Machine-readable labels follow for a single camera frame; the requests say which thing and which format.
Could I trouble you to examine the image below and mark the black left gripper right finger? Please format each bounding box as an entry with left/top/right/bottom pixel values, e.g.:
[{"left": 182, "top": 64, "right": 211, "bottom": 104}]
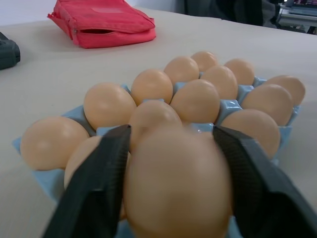
[{"left": 212, "top": 125, "right": 317, "bottom": 238}]

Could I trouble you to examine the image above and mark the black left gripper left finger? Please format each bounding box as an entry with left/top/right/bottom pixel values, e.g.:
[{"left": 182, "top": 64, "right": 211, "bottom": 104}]
[{"left": 42, "top": 124, "right": 132, "bottom": 238}]

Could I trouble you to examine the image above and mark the tan egg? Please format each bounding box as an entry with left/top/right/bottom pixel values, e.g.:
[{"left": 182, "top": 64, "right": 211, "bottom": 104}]
[
  {"left": 128, "top": 100, "right": 184, "bottom": 152},
  {"left": 190, "top": 51, "right": 220, "bottom": 73},
  {"left": 163, "top": 56, "right": 200, "bottom": 85},
  {"left": 223, "top": 58, "right": 256, "bottom": 86},
  {"left": 170, "top": 79, "right": 221, "bottom": 123},
  {"left": 20, "top": 116, "right": 91, "bottom": 171},
  {"left": 63, "top": 135, "right": 107, "bottom": 192},
  {"left": 83, "top": 82, "right": 138, "bottom": 131},
  {"left": 123, "top": 126, "right": 234, "bottom": 238},
  {"left": 130, "top": 68, "right": 174, "bottom": 106},
  {"left": 264, "top": 75, "right": 306, "bottom": 106},
  {"left": 200, "top": 65, "right": 239, "bottom": 101},
  {"left": 241, "top": 84, "right": 295, "bottom": 127},
  {"left": 218, "top": 109, "right": 281, "bottom": 160}
]

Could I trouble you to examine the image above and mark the light blue egg tray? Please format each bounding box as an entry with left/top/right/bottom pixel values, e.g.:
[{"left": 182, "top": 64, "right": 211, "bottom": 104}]
[{"left": 11, "top": 76, "right": 303, "bottom": 238}]

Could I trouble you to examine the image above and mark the dark grey ribbed object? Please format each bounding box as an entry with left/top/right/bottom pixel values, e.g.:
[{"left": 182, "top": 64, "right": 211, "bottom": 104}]
[{"left": 0, "top": 31, "right": 22, "bottom": 71}]

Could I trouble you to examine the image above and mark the red zippered fabric pouch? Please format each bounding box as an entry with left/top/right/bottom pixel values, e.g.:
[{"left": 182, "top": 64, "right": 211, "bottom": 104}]
[{"left": 47, "top": 0, "right": 157, "bottom": 50}]

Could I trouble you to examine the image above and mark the black chair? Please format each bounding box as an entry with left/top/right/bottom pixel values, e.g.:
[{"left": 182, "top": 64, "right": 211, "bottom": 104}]
[{"left": 184, "top": 0, "right": 277, "bottom": 27}]

